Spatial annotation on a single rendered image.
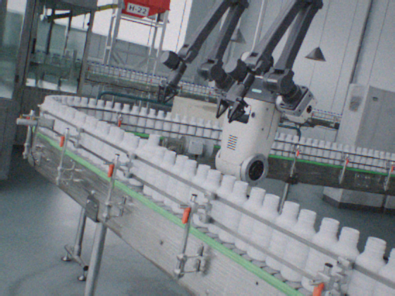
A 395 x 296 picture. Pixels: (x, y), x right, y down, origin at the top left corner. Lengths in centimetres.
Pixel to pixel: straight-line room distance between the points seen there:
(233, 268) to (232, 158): 98
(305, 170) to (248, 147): 166
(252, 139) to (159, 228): 77
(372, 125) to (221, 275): 642
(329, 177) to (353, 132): 366
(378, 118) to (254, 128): 560
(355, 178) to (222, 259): 283
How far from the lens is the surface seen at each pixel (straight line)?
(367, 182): 409
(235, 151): 214
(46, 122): 239
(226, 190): 132
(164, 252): 148
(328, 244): 109
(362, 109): 742
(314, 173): 378
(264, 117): 211
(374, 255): 104
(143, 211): 158
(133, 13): 833
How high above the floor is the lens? 140
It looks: 8 degrees down
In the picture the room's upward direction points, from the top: 12 degrees clockwise
